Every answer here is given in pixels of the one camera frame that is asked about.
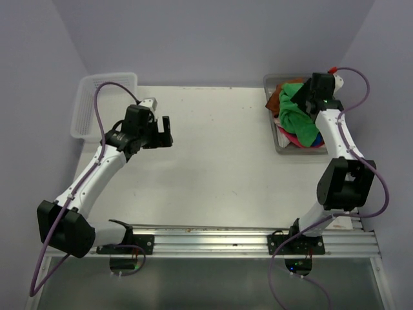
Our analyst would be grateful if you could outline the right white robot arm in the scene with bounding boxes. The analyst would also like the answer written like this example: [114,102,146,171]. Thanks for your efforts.
[287,73,374,254]

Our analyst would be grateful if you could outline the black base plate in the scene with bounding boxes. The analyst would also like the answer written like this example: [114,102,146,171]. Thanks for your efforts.
[96,234,155,255]
[267,234,327,256]

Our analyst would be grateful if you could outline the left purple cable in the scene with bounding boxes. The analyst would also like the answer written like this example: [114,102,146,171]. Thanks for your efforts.
[28,82,143,297]

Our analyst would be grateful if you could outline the grey plastic tray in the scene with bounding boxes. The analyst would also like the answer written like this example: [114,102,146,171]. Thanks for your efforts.
[263,74,327,155]

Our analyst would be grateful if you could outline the brown towel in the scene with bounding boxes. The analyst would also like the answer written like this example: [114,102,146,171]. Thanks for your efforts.
[265,77,305,117]

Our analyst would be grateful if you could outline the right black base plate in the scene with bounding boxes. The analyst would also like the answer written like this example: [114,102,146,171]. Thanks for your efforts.
[267,234,327,256]

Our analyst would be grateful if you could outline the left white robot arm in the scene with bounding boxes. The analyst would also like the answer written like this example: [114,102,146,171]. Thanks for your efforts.
[37,98,173,258]

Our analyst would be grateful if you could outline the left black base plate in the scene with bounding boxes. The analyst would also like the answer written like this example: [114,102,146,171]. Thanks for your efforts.
[96,234,155,255]

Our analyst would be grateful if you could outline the white towel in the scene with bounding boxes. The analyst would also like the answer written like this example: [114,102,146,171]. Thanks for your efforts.
[273,118,291,149]

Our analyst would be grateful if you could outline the blue towel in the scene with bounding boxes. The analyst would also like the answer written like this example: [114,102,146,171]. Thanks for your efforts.
[312,133,323,147]

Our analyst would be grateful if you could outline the magenta towel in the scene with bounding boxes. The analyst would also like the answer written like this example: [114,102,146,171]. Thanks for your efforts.
[282,129,325,149]

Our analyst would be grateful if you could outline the white plastic basket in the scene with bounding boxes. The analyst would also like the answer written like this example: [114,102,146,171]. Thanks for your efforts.
[70,72,137,143]

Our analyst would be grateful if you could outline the aluminium mounting rail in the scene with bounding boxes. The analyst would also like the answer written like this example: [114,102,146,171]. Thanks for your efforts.
[43,224,383,259]

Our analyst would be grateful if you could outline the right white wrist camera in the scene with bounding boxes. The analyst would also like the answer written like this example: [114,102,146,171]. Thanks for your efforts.
[328,67,344,95]

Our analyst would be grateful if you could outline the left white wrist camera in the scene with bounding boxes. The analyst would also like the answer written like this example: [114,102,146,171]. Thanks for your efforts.
[139,98,157,114]

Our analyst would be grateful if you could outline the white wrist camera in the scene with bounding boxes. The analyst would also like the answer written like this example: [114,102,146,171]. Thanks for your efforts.
[328,67,344,95]
[139,98,157,114]

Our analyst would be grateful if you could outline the green towel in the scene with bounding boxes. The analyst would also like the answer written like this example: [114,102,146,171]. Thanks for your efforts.
[278,83,320,147]

